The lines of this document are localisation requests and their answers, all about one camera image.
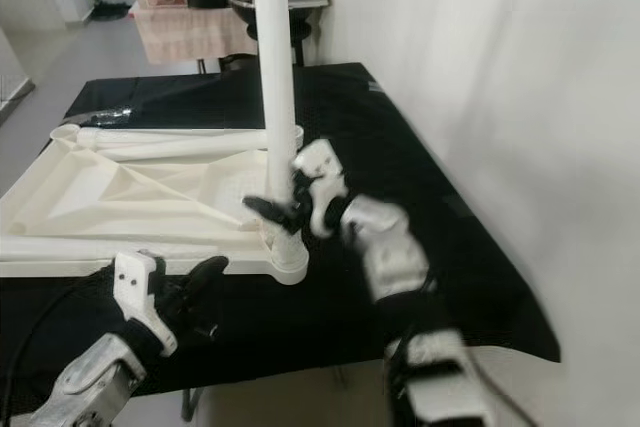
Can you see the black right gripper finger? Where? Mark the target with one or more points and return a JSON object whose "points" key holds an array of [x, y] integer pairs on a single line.
{"points": [[272, 212]]}

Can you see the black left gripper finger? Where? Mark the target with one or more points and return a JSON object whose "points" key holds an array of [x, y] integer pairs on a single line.
{"points": [[210, 280], [190, 274]]}

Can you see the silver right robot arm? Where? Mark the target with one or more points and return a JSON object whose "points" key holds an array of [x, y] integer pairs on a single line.
{"points": [[390, 247]]}

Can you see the black tablecloth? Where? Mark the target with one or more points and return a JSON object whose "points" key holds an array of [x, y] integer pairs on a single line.
{"points": [[360, 317]]}

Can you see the clear plastic bag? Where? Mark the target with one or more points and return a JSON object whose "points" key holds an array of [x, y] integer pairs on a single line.
{"points": [[110, 117]]}

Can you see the pink checked cloth table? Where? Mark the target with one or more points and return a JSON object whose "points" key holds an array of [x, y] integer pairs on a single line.
{"points": [[190, 35]]}

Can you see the dark shoes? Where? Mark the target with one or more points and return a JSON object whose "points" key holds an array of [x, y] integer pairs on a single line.
{"points": [[110, 11]]}

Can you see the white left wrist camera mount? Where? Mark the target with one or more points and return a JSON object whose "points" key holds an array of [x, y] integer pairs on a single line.
{"points": [[135, 282]]}

